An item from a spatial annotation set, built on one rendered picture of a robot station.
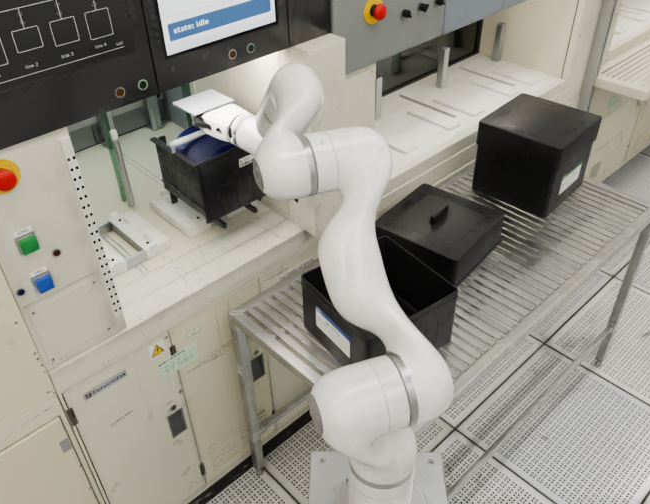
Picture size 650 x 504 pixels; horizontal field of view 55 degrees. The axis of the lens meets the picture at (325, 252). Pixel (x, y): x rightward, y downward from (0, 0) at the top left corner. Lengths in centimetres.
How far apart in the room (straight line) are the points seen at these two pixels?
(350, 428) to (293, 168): 40
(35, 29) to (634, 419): 227
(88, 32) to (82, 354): 71
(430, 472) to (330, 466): 21
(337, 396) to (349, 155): 37
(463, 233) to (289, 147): 92
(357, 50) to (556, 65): 132
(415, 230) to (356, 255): 85
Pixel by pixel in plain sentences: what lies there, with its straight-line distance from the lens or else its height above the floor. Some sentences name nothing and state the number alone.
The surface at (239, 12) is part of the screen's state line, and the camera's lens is 142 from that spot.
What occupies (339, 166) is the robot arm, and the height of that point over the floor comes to 142.
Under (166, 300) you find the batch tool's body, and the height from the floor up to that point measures 87.
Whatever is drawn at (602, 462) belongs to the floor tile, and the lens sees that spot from 247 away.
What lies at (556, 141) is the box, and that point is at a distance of 203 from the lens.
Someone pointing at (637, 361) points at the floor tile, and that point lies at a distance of 284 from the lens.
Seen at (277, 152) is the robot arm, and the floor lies 145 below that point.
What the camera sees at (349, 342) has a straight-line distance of 147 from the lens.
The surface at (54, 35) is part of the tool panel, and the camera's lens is 123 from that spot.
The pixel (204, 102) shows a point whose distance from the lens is 165.
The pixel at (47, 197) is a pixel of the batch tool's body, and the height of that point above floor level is 128.
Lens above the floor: 193
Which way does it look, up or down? 38 degrees down
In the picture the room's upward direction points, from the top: 2 degrees counter-clockwise
